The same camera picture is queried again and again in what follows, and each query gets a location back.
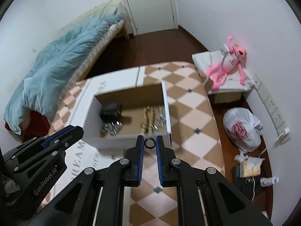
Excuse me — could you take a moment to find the beaded gold necklace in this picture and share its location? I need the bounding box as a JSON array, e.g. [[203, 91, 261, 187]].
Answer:
[[140, 105, 156, 134]]

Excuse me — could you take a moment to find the white plastic bag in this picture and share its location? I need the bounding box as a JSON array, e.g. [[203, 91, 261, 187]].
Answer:
[[223, 108, 263, 153]]

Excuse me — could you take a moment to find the pink panther plush toy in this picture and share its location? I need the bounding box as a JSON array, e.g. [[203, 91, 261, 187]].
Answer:
[[206, 36, 247, 91]]

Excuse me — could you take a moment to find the black pouch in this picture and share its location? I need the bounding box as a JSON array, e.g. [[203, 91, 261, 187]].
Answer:
[[100, 102, 122, 123]]

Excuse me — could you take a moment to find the black ring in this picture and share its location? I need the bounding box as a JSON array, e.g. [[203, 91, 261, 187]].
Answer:
[[144, 138, 156, 150]]

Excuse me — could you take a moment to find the tissue packet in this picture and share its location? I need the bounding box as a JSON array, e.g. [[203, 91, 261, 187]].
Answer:
[[240, 157, 265, 178]]

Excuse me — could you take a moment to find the white charger cable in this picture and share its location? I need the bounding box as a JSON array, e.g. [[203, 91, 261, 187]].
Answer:
[[249, 129, 286, 202]]

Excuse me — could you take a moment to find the checkered printed tablecloth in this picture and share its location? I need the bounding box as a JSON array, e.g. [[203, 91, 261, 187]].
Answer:
[[49, 62, 224, 225]]

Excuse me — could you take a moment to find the white door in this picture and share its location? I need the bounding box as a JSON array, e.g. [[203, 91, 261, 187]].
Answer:
[[123, 0, 178, 36]]

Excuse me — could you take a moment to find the white side box table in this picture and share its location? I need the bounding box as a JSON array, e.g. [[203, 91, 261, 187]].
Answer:
[[191, 50, 256, 104]]

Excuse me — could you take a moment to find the blue duvet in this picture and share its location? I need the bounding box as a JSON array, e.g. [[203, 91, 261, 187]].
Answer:
[[4, 13, 124, 135]]

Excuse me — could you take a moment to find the silver chain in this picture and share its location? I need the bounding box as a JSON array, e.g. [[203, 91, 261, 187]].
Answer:
[[99, 120, 124, 136]]

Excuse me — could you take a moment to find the small white bottle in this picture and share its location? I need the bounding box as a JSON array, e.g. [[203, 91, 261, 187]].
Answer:
[[260, 177, 279, 187]]

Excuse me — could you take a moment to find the wall socket strip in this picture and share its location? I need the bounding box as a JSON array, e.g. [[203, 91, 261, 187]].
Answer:
[[252, 73, 291, 144]]

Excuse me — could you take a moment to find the silver earrings cluster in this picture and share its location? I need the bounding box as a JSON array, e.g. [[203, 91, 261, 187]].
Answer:
[[153, 106, 166, 131]]

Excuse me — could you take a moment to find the bed with patterned mattress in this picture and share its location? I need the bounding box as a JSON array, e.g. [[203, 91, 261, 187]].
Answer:
[[4, 0, 130, 137]]

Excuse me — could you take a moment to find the white cardboard box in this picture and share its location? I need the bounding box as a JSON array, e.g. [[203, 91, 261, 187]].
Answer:
[[69, 81, 173, 150]]

